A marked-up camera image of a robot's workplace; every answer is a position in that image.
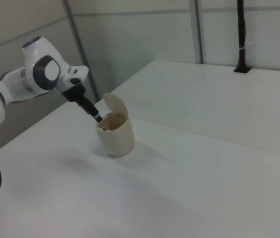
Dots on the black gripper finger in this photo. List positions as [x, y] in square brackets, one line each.
[87, 110]
[91, 106]

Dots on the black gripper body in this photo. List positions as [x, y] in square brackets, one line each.
[74, 93]

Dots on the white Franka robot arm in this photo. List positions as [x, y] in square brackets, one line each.
[38, 72]

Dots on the small white bin with lid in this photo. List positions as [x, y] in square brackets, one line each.
[117, 141]

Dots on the black pole base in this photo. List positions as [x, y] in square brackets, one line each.
[242, 70]

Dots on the black upright pole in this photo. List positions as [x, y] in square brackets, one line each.
[241, 29]

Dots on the grey vertical partition post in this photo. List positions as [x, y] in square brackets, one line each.
[198, 32]

